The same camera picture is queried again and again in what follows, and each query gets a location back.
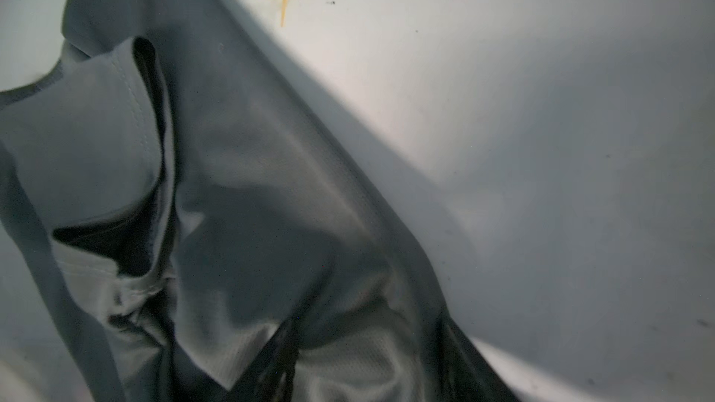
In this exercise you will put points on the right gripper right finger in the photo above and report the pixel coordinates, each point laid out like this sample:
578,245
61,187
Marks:
464,373

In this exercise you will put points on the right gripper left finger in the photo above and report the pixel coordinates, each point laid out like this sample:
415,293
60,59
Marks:
270,376

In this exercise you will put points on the grey t shirt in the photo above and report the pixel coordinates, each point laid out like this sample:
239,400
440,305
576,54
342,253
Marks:
177,202

